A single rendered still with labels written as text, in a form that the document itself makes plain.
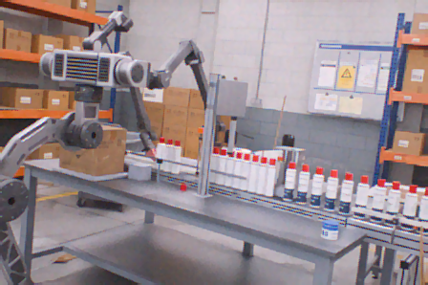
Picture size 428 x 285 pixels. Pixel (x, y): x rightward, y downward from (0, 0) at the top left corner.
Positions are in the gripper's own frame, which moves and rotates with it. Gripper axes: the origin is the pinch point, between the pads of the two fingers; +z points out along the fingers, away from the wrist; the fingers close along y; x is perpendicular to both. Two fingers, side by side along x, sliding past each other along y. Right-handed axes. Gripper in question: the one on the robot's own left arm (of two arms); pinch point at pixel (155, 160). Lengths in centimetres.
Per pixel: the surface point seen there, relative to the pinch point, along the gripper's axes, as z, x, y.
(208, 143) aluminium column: 17, -51, -17
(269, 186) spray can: 52, -64, -3
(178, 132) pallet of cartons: -105, 160, 268
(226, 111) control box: 7, -68, -13
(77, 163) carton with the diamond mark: -13.1, 19.2, -42.1
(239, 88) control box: -1, -79, -8
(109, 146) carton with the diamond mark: -13.0, 1.5, -31.5
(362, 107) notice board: -26, -23, 420
